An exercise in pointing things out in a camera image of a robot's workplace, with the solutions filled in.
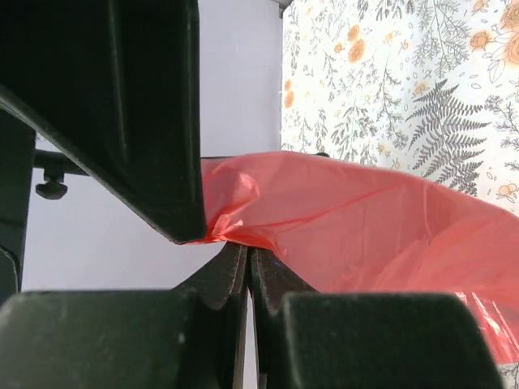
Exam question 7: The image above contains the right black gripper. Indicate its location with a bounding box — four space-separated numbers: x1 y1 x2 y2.
1 1 207 301

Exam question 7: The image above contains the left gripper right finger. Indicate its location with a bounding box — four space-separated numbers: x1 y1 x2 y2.
249 248 503 388

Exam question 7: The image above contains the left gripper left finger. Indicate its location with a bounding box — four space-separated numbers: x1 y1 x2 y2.
1 243 248 388

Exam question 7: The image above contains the red plastic trash bag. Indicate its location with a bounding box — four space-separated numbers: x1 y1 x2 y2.
202 152 518 364

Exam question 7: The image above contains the black perforated music stand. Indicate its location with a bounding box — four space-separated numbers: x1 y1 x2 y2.
33 149 88 200

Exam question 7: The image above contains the floral patterned table mat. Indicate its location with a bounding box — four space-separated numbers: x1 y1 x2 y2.
280 0 519 389

